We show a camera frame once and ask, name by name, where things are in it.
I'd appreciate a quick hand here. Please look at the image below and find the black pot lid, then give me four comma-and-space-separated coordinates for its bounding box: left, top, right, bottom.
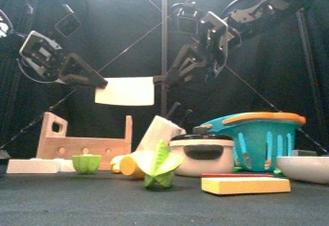
171, 125, 235, 142

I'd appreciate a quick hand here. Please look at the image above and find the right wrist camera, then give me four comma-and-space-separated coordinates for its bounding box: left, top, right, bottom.
171, 1, 203, 37

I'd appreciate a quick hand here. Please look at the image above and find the vertical metal frame pole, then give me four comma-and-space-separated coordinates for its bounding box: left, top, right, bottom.
161, 0, 170, 117

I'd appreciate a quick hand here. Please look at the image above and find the wooden toy rack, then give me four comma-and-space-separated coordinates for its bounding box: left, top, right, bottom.
36, 112, 134, 170

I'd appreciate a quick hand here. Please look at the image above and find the black toy knife handle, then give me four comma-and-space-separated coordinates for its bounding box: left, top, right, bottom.
179, 109, 194, 127
166, 101, 182, 121

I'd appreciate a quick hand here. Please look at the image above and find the slanted dark frame pole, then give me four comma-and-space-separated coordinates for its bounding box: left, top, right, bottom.
294, 10, 329, 154

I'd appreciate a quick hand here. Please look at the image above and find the white bowl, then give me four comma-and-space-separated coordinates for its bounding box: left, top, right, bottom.
276, 155, 329, 185

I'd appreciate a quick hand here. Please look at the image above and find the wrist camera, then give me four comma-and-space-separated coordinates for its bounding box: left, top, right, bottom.
54, 12, 83, 38
171, 1, 203, 37

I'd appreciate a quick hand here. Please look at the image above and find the yellow toy corn cob piece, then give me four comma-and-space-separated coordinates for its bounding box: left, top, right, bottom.
110, 152, 148, 180

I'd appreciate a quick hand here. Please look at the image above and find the white toy knife block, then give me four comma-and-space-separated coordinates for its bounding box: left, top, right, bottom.
135, 114, 187, 152

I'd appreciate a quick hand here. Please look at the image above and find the toy corn piece green husk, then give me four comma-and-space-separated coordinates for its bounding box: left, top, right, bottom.
139, 138, 185, 189

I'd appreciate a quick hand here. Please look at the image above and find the white flat block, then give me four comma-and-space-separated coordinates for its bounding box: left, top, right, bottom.
5, 158, 76, 174

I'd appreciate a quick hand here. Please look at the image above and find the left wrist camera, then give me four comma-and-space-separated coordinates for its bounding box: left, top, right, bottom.
54, 12, 83, 38

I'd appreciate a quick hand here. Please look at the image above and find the green toy pepper piece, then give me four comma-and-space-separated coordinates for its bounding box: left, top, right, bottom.
71, 153, 103, 175

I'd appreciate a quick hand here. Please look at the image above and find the yellow rectangular block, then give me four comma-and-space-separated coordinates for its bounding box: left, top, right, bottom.
201, 176, 292, 195

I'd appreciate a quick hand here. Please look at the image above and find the white toy cooking pot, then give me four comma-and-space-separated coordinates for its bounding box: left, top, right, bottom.
169, 138, 237, 178

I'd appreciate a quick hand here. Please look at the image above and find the teal basket orange handle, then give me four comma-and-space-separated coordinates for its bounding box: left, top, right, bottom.
201, 112, 308, 173

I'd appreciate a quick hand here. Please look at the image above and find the grey small block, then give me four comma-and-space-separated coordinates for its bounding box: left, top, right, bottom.
290, 149, 318, 157

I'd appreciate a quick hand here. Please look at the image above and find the red flat stick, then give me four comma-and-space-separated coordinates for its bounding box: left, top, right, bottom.
201, 172, 276, 179

